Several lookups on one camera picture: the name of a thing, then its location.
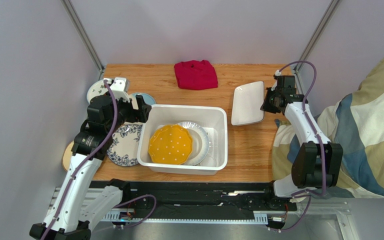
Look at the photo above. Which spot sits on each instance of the aluminium frame post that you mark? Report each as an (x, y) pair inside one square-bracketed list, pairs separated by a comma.
[(75, 19), (320, 28)]

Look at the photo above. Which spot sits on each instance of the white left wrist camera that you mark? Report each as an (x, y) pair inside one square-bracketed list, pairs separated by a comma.
[(119, 87)]

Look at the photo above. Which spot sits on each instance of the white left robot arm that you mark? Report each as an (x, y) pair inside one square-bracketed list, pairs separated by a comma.
[(66, 219)]

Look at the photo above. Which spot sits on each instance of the blue floral plate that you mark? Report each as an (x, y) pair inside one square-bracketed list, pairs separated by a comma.
[(125, 142)]

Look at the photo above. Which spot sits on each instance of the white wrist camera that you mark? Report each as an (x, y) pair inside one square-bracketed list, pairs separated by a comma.
[(278, 72), (119, 87)]

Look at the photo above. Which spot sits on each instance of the aluminium frame post left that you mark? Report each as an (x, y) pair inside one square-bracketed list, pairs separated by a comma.
[(75, 19)]

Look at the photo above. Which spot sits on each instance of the aluminium frame post right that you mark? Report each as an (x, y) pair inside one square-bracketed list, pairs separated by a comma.
[(320, 28)]

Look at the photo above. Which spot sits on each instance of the yellow polka dot plate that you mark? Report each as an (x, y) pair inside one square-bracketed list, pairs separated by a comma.
[(171, 144)]

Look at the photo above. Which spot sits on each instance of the patterned quilt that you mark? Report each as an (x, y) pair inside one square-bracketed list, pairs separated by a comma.
[(357, 123)]

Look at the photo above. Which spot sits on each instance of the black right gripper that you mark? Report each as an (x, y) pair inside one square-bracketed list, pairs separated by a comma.
[(268, 103)]

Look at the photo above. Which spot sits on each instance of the red folded cloth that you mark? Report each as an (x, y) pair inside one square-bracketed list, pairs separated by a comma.
[(195, 75)]

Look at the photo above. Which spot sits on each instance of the white plastic bin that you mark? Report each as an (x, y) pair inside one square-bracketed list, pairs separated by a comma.
[(213, 120)]

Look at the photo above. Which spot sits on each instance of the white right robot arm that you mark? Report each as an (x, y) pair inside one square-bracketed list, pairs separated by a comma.
[(317, 164)]

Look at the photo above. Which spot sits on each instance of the white plate with red flowers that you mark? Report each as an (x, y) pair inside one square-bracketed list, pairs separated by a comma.
[(98, 89)]

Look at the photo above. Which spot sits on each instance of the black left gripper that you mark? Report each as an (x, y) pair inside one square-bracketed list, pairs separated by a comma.
[(143, 111)]

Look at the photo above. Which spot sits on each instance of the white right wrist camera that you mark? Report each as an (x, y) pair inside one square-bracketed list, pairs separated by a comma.
[(278, 72)]

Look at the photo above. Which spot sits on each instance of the round wooden board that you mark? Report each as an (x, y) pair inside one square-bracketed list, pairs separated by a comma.
[(66, 158)]

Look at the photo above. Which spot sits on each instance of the white rectangular plate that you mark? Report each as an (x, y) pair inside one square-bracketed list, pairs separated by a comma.
[(247, 102)]

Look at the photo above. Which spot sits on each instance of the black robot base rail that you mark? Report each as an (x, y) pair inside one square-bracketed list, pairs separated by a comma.
[(200, 201)]

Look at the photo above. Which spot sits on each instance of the light blue plate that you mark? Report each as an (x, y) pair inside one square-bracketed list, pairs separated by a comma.
[(148, 99)]

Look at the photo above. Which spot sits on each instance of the white round plate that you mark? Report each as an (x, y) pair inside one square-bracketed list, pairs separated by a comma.
[(200, 140)]

